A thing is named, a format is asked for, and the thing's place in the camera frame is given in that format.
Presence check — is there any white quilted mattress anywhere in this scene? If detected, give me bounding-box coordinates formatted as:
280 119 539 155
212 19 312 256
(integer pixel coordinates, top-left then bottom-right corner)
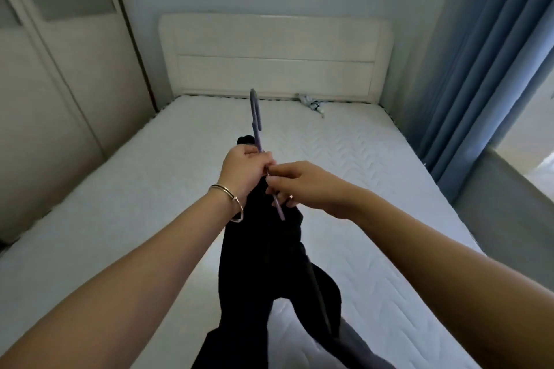
0 95 485 369

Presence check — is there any black garment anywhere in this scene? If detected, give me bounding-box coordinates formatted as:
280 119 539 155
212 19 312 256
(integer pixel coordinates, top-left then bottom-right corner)
192 135 396 369

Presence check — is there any person's right forearm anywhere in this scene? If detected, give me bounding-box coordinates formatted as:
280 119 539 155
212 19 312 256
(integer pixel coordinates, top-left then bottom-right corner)
353 189 554 369

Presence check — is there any purple clothes hanger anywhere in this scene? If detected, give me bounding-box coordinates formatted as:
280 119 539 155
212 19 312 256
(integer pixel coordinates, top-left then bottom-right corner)
249 89 286 222

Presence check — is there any person's left forearm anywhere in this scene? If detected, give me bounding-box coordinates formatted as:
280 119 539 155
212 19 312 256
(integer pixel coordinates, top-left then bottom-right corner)
0 186 243 369

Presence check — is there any white wooden headboard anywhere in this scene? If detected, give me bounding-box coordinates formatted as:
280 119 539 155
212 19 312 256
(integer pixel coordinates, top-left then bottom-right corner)
158 14 394 105

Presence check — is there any small patterned cloth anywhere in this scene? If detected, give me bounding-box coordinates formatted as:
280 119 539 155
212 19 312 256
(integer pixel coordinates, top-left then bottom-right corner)
297 94 325 119

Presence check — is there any blue curtain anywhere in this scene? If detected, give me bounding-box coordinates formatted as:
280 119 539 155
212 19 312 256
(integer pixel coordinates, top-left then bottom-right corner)
400 0 554 203

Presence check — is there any gold bangle bracelet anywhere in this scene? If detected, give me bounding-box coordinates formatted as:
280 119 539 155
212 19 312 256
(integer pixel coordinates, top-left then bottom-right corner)
208 184 244 223

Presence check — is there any person's right hand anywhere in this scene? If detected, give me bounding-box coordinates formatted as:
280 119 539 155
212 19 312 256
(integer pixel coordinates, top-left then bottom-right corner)
265 161 363 221

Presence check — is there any person's left hand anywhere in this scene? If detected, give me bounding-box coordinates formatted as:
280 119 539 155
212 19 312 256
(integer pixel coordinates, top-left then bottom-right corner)
218 145 278 207

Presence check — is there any grey window ledge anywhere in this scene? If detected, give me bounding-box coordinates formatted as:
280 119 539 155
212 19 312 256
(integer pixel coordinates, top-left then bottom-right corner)
452 149 554 291

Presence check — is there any beige wardrobe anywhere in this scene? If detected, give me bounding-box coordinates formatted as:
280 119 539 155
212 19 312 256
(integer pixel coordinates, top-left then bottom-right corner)
0 0 157 248

